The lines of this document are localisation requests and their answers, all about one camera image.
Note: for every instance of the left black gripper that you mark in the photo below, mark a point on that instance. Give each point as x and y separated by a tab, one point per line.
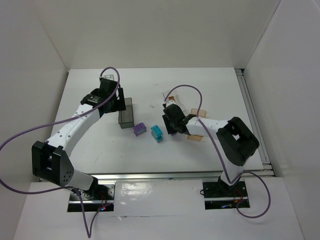
120	99

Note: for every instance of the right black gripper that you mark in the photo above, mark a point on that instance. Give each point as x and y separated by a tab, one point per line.
169	125

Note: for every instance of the teal arch lego brick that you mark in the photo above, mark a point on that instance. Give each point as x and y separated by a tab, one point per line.
157	133

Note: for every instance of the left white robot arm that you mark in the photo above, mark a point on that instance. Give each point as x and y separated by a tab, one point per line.
51	158

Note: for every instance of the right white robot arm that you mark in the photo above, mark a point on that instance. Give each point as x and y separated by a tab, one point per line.
233	141

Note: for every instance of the smoky grey plastic container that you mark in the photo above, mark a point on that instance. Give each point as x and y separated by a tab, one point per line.
126	117

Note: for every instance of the purple arch lego brick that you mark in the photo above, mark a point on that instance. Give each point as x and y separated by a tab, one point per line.
139	129

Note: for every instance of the clear plastic container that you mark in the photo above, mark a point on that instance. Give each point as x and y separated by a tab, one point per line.
175	94

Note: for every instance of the amber plastic container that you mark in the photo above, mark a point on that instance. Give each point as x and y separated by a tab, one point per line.
202	113

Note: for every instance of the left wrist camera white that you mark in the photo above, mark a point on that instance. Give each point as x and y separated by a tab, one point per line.
108	77

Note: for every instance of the aluminium front rail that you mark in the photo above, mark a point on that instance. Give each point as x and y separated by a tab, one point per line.
158	176

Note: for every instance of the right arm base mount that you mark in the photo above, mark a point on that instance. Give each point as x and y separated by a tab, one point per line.
215	199

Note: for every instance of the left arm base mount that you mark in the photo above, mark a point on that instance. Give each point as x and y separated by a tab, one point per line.
104	199

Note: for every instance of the aluminium side rail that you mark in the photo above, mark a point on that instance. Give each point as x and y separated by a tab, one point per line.
266	163

